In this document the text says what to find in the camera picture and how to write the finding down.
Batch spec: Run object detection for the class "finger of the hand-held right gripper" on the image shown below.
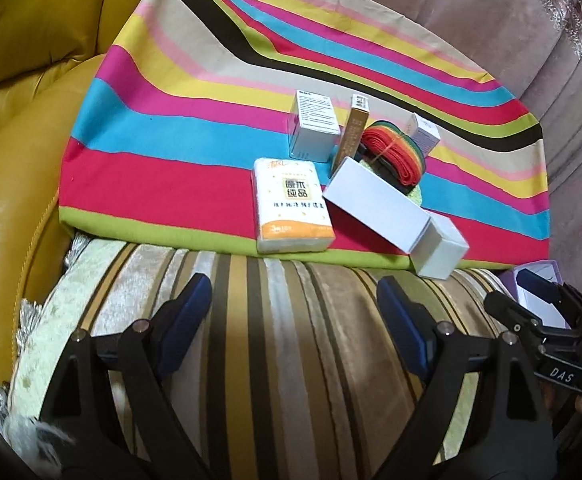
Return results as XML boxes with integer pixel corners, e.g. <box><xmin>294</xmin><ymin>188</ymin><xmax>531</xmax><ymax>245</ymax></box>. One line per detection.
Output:
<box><xmin>517</xmin><ymin>268</ymin><xmax>579</xmax><ymax>311</ymax></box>
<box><xmin>485</xmin><ymin>291</ymin><xmax>552</xmax><ymax>343</ymax></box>

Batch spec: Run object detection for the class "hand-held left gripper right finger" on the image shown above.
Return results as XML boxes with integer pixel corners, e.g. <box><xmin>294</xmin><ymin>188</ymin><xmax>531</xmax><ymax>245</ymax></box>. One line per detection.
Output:
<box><xmin>371</xmin><ymin>277</ymin><xmax>559</xmax><ymax>480</ymax></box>

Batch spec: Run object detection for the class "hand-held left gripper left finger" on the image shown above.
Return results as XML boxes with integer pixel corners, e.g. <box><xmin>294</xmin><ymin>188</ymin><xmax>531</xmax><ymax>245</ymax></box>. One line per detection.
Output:
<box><xmin>38</xmin><ymin>272</ymin><xmax>214</xmax><ymax>480</ymax></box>

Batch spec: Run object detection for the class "purple and white box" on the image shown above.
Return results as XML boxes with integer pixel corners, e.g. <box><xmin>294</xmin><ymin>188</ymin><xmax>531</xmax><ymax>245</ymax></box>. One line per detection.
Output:
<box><xmin>500</xmin><ymin>260</ymin><xmax>566</xmax><ymax>331</ymax></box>

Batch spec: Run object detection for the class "small plain white box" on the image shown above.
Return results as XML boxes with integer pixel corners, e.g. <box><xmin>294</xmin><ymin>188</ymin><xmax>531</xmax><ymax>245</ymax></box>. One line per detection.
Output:
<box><xmin>410</xmin><ymin>214</ymin><xmax>470</xmax><ymax>280</ymax></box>

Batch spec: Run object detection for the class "long white box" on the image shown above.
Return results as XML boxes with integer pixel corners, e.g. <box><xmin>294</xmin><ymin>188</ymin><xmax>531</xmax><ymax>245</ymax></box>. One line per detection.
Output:
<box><xmin>322</xmin><ymin>156</ymin><xmax>432</xmax><ymax>255</ymax></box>

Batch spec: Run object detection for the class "orange white tissue packet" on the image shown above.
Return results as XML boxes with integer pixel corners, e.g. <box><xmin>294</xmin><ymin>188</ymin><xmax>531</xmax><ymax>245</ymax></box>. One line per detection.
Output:
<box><xmin>252</xmin><ymin>157</ymin><xmax>335</xmax><ymax>253</ymax></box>

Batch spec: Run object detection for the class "rainbow strap roll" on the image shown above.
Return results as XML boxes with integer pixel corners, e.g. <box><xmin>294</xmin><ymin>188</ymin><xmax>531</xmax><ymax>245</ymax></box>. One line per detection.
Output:
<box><xmin>356</xmin><ymin>120</ymin><xmax>428</xmax><ymax>196</ymax></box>

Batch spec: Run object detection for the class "small white lavender box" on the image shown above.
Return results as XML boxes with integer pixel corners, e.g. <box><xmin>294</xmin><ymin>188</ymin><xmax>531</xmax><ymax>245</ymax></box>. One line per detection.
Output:
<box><xmin>405</xmin><ymin>112</ymin><xmax>442</xmax><ymax>161</ymax></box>

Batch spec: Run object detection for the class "gold box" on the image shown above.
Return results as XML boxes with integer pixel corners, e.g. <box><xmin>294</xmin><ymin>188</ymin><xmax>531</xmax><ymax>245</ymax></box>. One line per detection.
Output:
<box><xmin>328</xmin><ymin>94</ymin><xmax>372</xmax><ymax>178</ymax></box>

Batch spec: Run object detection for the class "white box with grey text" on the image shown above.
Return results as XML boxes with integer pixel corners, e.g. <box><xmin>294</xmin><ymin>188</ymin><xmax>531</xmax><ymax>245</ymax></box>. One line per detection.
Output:
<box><xmin>289</xmin><ymin>91</ymin><xmax>342</xmax><ymax>163</ymax></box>

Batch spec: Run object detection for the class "brown striped cushion cover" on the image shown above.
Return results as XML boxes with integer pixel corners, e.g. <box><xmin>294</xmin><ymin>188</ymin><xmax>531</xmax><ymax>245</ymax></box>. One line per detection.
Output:
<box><xmin>1</xmin><ymin>237</ymin><xmax>582</xmax><ymax>480</ymax></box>

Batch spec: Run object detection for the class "striped colourful tablecloth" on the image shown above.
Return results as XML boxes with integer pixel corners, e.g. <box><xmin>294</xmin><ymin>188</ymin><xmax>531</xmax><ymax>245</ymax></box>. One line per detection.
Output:
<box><xmin>58</xmin><ymin>0</ymin><xmax>552</xmax><ymax>271</ymax></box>

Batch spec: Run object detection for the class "yellow leather sofa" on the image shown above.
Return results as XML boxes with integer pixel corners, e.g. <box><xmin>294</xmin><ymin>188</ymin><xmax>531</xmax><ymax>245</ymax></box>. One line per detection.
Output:
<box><xmin>0</xmin><ymin>0</ymin><xmax>172</xmax><ymax>401</ymax></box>

